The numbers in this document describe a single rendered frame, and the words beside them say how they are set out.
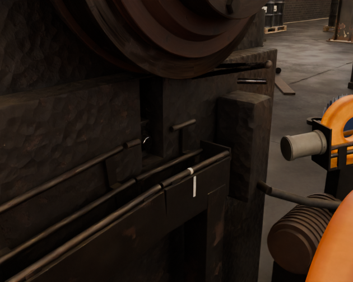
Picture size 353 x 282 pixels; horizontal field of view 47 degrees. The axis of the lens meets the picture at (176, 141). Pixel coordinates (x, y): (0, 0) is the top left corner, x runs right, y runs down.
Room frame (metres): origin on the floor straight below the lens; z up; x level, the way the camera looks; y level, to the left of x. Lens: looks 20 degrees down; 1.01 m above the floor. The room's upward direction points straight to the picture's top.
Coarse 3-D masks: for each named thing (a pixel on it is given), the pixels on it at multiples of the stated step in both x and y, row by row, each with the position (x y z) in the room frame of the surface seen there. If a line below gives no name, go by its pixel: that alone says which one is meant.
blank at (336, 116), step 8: (352, 96) 0.92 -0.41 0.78; (336, 104) 0.92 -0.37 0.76; (344, 104) 0.90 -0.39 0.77; (352, 104) 0.91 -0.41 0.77; (328, 112) 0.91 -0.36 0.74; (336, 112) 0.90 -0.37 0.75; (344, 112) 0.90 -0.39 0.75; (352, 112) 0.91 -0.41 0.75; (328, 120) 0.90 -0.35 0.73; (336, 120) 0.90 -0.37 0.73; (344, 120) 0.90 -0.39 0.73; (336, 128) 0.90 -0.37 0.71; (336, 136) 0.90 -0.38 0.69; (352, 136) 0.94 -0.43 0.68
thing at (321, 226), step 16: (320, 192) 0.93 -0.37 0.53; (304, 208) 0.83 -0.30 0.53; (320, 208) 0.84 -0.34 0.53; (288, 224) 0.77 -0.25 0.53; (304, 224) 0.77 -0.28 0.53; (320, 224) 0.79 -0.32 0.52; (272, 240) 0.78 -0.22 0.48; (288, 240) 0.76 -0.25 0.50; (304, 240) 0.74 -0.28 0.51; (320, 240) 0.74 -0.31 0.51; (272, 256) 0.79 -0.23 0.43; (288, 256) 0.76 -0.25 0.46; (304, 256) 0.73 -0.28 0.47; (272, 272) 0.81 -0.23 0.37; (288, 272) 0.78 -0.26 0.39; (304, 272) 0.74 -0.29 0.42
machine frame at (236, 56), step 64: (0, 0) 0.58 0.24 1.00; (0, 64) 0.57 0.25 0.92; (64, 64) 0.65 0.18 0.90; (0, 128) 0.50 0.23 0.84; (64, 128) 0.58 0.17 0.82; (128, 128) 0.67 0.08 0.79; (192, 128) 0.81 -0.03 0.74; (0, 192) 0.49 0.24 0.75; (64, 192) 0.57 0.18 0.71; (128, 192) 0.67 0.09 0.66; (256, 256) 1.06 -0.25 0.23
